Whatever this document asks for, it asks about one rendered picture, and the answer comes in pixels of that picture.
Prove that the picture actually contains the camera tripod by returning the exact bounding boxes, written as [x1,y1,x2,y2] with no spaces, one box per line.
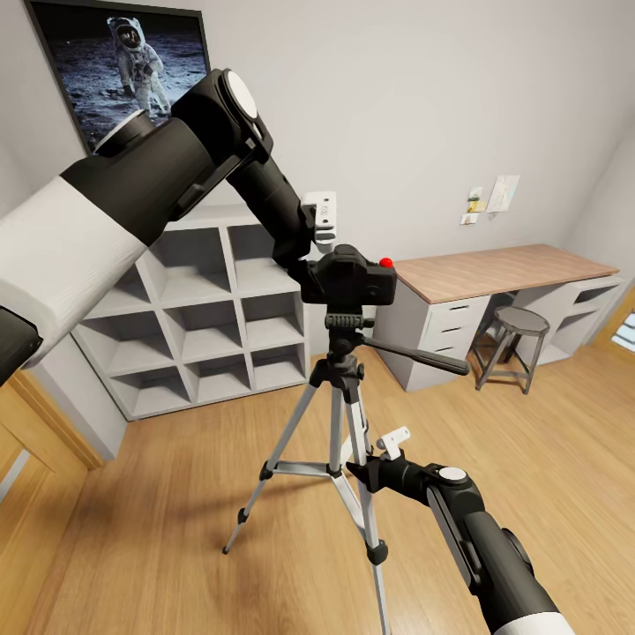
[222,303,471,635]

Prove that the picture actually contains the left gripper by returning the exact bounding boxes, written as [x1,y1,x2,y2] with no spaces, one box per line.
[249,176,325,295]

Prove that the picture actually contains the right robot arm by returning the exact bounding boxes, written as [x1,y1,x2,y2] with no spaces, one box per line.
[346,426,575,635]

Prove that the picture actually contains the digital camera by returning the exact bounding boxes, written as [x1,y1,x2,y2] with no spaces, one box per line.
[301,243,398,306]

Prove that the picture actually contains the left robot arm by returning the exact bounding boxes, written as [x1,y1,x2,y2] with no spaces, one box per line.
[0,68,336,387]

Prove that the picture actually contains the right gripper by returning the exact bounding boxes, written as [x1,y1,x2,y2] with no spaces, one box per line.
[346,448,416,497]

